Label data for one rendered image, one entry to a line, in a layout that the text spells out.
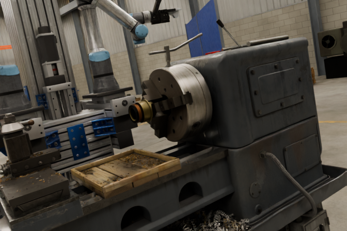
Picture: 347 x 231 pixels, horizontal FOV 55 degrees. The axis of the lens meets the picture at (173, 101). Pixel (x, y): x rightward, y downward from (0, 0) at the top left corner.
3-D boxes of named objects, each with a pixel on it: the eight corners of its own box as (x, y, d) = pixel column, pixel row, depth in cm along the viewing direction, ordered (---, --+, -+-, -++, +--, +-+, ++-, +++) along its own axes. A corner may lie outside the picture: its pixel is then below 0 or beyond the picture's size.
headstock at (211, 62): (251, 112, 203) (240, 48, 199) (324, 114, 163) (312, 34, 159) (171, 139, 171) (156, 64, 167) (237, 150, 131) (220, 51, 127)
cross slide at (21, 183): (40, 170, 134) (37, 159, 133) (72, 194, 98) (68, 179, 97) (-6, 185, 125) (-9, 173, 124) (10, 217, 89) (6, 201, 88)
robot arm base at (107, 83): (89, 94, 195) (85, 77, 194) (112, 88, 203) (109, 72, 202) (99, 93, 182) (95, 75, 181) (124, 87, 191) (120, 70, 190)
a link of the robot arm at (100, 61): (92, 76, 184) (87, 51, 183) (92, 76, 197) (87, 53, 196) (114, 71, 187) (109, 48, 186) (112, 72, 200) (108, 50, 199)
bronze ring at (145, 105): (144, 98, 139) (125, 102, 134) (156, 97, 131) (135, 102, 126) (149, 119, 140) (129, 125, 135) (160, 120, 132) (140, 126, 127)
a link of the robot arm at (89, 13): (92, 75, 196) (72, -19, 190) (92, 76, 211) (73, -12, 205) (112, 71, 199) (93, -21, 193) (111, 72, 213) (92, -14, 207)
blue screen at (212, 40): (186, 102, 1030) (172, 26, 1004) (211, 97, 1036) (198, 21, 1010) (215, 124, 621) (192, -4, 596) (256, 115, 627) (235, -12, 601)
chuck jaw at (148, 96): (165, 102, 144) (153, 82, 149) (169, 94, 140) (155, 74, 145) (143, 108, 138) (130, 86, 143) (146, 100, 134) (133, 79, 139)
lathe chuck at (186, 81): (167, 130, 160) (157, 64, 154) (210, 142, 134) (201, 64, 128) (151, 135, 155) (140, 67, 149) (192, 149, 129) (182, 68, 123)
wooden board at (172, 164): (136, 155, 151) (135, 147, 151) (182, 168, 121) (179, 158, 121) (72, 178, 135) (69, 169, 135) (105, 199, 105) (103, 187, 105)
